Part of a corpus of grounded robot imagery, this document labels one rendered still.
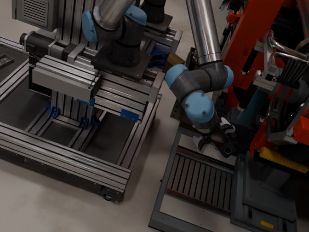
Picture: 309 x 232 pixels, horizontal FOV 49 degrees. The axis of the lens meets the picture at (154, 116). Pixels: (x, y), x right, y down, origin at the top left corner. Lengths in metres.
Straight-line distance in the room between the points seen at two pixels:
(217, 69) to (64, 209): 1.20
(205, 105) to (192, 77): 0.12
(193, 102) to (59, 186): 1.25
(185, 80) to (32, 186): 1.26
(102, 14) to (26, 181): 1.10
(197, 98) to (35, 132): 1.20
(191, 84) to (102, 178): 0.99
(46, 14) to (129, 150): 0.83
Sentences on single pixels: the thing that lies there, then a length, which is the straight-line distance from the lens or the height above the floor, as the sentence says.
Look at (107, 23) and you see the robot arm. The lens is 1.28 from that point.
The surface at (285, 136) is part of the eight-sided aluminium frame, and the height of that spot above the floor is 0.76.
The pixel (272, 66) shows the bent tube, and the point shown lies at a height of 1.00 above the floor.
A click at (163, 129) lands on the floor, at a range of 2.45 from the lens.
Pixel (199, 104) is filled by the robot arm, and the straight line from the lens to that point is 0.90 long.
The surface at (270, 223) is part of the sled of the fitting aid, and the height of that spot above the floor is 0.18.
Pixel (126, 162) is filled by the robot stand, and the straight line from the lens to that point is 1.85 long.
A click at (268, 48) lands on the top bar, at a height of 0.98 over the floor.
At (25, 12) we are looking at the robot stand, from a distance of 1.74.
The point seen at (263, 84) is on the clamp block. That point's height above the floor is 0.92.
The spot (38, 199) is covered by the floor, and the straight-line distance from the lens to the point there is 1.94.
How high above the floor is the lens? 1.61
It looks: 39 degrees down
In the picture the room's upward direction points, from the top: 19 degrees clockwise
